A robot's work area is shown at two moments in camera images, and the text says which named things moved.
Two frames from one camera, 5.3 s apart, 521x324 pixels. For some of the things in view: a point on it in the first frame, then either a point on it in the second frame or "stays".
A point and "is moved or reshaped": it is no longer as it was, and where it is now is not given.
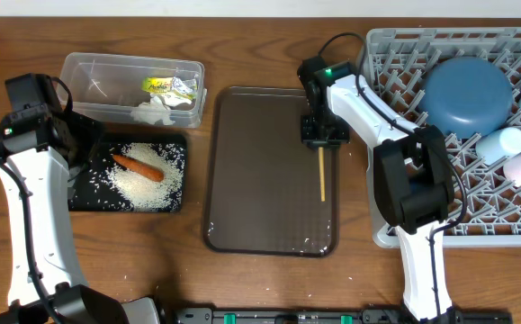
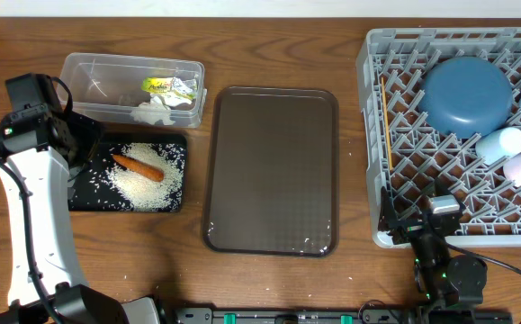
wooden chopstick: [321, 174] is moved or reshaped
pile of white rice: [143, 193] stays
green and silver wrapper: [185, 87] stays
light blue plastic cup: [500, 144] stays
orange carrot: [138, 168] stays
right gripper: [312, 139] → [390, 220]
